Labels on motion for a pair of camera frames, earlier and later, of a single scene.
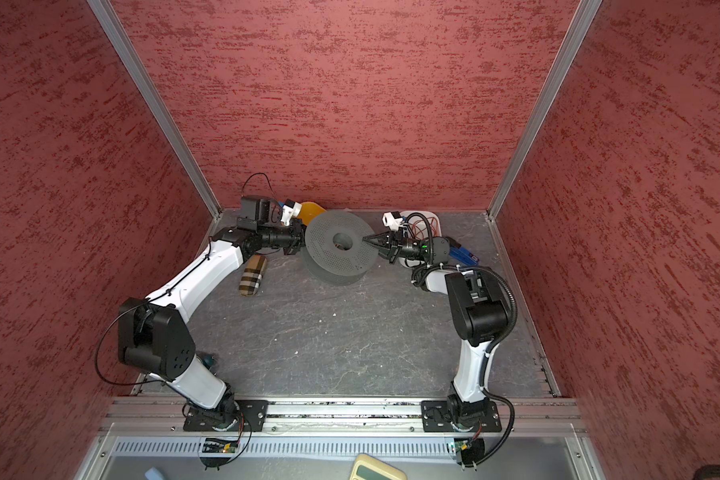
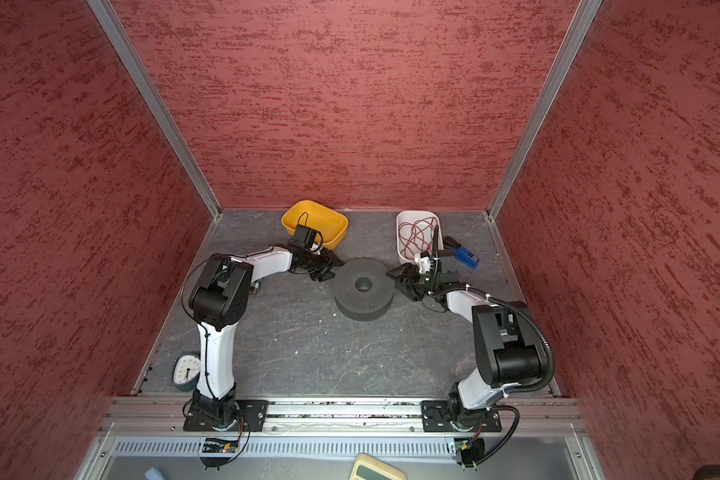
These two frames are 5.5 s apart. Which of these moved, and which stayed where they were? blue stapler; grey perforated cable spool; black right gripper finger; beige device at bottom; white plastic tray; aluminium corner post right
Moved: grey perforated cable spool; black right gripper finger
Stayed: aluminium corner post right; beige device at bottom; blue stapler; white plastic tray
